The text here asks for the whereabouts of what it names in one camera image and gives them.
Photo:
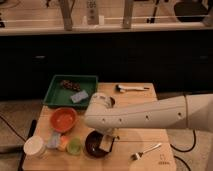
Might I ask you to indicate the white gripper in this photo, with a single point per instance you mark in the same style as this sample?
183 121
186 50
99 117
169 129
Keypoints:
108 131

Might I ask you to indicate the white eraser block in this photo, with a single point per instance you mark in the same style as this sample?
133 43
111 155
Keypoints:
106 143

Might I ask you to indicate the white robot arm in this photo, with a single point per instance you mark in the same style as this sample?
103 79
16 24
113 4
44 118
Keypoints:
183 112

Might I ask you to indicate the dark purple bowl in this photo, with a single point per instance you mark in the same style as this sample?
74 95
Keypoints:
92 145

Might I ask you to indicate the orange bowl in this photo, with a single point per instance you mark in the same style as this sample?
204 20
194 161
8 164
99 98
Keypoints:
63 119

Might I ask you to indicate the small green cup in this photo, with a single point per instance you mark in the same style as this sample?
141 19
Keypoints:
74 146

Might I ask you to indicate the blue sponge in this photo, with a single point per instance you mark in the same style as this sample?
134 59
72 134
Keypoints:
79 96

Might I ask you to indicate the silver fork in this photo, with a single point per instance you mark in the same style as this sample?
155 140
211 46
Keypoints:
138 155

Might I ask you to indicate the orange yellow toy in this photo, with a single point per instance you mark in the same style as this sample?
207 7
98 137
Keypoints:
63 143

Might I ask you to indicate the brown grape bunch toy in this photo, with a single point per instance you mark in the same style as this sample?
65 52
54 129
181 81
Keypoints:
67 84

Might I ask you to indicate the green plastic tray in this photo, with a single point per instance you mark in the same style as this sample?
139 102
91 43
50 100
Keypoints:
57 96

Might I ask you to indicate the white cup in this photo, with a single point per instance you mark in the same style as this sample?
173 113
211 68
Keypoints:
34 146

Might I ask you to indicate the wooden shelf rail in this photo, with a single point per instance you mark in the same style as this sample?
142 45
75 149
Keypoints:
50 27

